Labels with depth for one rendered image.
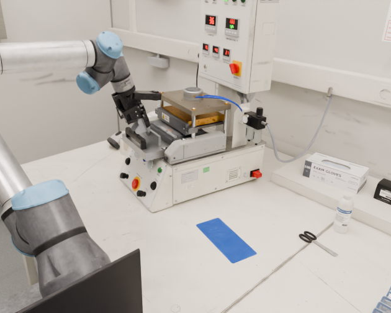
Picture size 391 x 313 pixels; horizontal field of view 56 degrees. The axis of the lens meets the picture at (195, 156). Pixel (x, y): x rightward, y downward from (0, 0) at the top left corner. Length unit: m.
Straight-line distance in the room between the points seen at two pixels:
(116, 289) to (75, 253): 0.12
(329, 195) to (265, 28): 0.68
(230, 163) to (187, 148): 0.23
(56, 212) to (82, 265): 0.12
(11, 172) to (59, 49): 0.34
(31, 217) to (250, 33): 0.95
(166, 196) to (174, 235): 0.17
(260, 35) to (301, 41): 0.43
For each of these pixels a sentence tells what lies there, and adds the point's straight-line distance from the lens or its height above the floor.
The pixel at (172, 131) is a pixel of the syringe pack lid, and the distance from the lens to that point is 1.44.
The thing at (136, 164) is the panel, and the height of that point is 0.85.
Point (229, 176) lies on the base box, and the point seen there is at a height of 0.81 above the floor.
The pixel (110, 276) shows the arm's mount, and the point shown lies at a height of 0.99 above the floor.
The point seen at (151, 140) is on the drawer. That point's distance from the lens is 1.44.
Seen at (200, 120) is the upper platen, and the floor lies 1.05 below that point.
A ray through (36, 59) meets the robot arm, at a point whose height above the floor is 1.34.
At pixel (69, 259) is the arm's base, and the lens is 0.80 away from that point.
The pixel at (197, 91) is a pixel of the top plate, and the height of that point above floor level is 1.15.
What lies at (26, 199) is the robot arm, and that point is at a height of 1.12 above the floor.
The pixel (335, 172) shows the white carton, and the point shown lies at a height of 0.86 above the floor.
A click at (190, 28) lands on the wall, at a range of 2.28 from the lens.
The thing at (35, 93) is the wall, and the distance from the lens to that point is 2.75.
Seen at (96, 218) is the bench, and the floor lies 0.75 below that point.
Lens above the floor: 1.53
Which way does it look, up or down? 25 degrees down
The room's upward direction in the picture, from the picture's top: 2 degrees clockwise
